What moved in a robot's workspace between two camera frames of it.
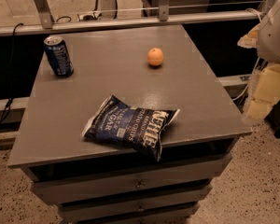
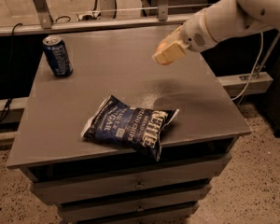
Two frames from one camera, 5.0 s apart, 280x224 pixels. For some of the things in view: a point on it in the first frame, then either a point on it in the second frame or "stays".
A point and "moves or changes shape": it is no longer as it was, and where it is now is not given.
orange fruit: [155, 56] moves or changes shape
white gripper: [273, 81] to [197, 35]
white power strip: [92, 17] stays
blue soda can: [59, 56] stays
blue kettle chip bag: [143, 128] stays
